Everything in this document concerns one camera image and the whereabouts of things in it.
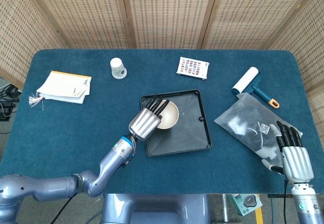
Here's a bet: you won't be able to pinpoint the teal product box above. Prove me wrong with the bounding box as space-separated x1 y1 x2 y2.
229 194 263 216

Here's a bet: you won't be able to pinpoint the blue felt table cover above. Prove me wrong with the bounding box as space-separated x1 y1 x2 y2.
0 48 324 195

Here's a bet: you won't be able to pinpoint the black cables on floor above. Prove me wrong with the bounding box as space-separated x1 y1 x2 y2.
0 83 22 133

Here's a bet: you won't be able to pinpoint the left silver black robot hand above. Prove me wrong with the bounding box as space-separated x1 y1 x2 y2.
128 95 170 141

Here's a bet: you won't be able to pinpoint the white paper cup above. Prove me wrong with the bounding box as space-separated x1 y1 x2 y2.
110 58 128 79

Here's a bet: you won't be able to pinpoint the black square plastic tray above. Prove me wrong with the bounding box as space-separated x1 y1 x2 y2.
140 89 212 157

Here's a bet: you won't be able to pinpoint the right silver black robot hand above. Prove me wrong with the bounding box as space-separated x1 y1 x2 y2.
261 121 314 184

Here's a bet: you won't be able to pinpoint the colour swatch card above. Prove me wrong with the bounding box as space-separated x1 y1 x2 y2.
176 56 210 80

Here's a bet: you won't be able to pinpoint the white lint roller teal handle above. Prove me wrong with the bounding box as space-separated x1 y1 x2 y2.
231 66 280 109

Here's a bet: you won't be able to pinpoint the blue-grey robot torso base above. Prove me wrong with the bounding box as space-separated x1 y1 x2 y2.
100 193 211 224

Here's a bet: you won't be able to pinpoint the cream ceramic bowl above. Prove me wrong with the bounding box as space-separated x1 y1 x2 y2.
155 99 180 130

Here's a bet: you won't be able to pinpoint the white booklet with tassel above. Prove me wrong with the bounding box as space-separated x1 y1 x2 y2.
28 70 92 111

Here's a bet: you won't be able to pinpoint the translucent plastic bag with contents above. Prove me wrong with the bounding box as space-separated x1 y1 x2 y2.
214 93 303 168

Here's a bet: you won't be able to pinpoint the woven bamboo folding screen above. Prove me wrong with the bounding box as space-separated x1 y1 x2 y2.
0 0 324 133

